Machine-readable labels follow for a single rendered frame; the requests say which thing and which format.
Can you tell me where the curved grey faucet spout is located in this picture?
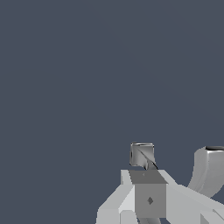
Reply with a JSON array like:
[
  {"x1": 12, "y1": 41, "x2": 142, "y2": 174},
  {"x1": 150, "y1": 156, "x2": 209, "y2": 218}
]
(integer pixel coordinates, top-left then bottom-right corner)
[{"x1": 186, "y1": 145, "x2": 224, "y2": 200}]

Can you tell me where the pale grey faucet base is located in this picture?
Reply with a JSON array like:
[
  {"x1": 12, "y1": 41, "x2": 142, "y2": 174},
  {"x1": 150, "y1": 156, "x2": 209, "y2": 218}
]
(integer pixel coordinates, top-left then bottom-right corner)
[{"x1": 95, "y1": 169, "x2": 224, "y2": 224}]

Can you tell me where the small grey metallic cube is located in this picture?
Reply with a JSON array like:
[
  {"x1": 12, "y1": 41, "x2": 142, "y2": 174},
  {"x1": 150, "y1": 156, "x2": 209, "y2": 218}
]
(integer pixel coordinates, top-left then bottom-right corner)
[{"x1": 129, "y1": 142, "x2": 159, "y2": 172}]

